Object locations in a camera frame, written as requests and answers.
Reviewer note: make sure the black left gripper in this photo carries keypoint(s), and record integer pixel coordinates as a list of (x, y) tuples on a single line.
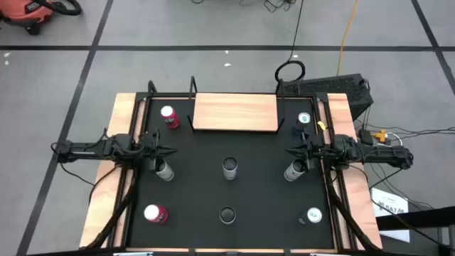
[(155, 142)]

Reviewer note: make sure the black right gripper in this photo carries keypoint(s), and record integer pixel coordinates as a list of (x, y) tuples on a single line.
[(313, 151)]

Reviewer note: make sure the Celsius Peach Vibe can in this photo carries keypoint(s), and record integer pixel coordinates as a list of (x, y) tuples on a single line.
[(292, 172)]

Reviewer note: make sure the silver Celsius can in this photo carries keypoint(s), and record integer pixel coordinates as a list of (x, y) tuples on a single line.
[(166, 174), (230, 170)]

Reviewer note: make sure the red soda can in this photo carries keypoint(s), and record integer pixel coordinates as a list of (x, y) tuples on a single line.
[(170, 117), (156, 213)]

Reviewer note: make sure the Celsius Tropical Vibe can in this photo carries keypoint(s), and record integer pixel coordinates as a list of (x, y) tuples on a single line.
[(227, 215)]

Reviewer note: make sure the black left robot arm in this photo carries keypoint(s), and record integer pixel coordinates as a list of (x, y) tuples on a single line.
[(89, 147)]

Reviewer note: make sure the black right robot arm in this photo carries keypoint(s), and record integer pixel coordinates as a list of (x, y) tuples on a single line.
[(373, 153)]

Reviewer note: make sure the small yellow tag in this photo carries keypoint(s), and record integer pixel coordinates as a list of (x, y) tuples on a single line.
[(321, 125)]

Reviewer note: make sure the black table mat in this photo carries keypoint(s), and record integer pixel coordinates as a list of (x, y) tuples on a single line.
[(199, 192)]

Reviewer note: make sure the black power adapter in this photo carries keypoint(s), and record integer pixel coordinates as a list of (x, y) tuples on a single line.
[(365, 136)]

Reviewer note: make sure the black computer case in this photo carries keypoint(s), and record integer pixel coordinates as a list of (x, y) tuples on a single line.
[(330, 87)]

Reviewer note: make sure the yellow power splitter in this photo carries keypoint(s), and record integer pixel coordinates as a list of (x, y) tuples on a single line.
[(380, 135)]

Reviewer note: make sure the white paper sheet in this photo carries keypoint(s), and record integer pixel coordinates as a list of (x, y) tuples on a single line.
[(389, 202)]

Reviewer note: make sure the black flat bar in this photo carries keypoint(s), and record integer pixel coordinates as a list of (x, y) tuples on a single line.
[(419, 217)]

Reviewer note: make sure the orange shop vacuum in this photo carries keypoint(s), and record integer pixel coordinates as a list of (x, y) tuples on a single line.
[(25, 12)]

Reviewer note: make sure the black metal table frame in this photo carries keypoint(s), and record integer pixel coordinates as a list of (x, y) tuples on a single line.
[(167, 96)]

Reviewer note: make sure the wooden shelf with black frame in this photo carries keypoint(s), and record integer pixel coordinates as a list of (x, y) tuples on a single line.
[(234, 112)]

